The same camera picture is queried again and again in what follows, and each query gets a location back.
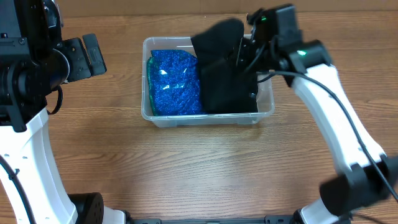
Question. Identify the large black garment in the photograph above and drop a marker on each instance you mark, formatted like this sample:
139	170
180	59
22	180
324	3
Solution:
223	87

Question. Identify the sparkly blue garment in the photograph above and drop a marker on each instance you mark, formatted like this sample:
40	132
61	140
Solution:
174	85

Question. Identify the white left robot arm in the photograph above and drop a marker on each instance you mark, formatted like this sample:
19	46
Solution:
35	62

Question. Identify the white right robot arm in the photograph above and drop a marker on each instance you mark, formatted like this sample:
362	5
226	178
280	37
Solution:
365	174

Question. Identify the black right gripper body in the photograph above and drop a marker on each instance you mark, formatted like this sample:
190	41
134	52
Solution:
255	56

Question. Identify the clear plastic storage bin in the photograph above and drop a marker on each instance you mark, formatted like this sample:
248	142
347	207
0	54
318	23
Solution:
265	96

